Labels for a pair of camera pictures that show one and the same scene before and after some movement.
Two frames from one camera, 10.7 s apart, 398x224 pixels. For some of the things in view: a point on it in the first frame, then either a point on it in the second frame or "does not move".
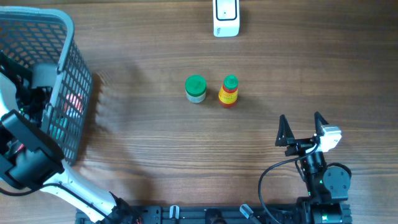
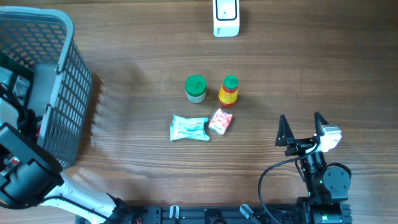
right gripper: [298, 145] does not move
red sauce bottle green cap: [228, 93] does not move
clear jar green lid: [196, 86] does not move
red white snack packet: [73, 106] -> [220, 121]
